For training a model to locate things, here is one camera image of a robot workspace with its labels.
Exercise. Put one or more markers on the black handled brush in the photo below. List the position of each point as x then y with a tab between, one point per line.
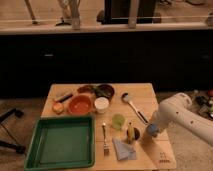
63	97

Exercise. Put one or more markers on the white cup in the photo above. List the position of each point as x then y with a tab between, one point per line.
101	104

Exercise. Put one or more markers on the orange bowl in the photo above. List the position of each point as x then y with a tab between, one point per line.
79	105

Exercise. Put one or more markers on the blue grey gripper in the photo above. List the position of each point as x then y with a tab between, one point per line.
152	130

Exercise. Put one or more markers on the yellow banana toy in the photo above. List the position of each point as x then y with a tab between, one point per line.
131	134

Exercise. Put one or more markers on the blue grey cloth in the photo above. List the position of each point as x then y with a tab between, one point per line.
123	150

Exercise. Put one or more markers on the black cabinet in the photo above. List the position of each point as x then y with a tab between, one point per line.
169	60

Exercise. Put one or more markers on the small dark brown bowl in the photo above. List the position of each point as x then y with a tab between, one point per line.
137	134

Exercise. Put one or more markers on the wooden table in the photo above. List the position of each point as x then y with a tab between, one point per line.
156	156

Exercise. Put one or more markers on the silver fork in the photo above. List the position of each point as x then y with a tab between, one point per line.
105	145

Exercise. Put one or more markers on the black handled spoon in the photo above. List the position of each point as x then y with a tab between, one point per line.
126	98

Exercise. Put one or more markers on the green plastic cup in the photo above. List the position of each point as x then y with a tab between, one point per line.
118	121

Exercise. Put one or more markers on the green plastic tray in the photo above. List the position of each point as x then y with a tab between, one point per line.
61	143

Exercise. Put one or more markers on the clutter on floor right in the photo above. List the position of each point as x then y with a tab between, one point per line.
205	105

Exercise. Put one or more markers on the orange yellow sponge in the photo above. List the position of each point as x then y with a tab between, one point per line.
58	108

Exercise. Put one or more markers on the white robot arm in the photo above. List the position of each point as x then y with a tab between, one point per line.
176	109

